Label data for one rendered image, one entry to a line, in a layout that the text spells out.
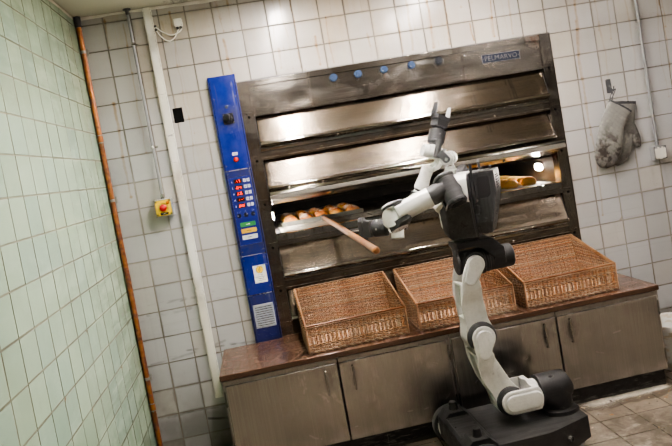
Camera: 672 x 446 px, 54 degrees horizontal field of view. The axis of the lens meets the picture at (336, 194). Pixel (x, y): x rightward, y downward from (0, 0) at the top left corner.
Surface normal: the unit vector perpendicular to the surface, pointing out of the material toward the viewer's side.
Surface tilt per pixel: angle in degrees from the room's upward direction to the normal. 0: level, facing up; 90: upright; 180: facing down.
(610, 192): 90
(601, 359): 87
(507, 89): 70
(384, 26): 90
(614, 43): 90
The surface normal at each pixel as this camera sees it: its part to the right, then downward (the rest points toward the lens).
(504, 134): 0.04, -0.32
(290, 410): 0.12, 0.04
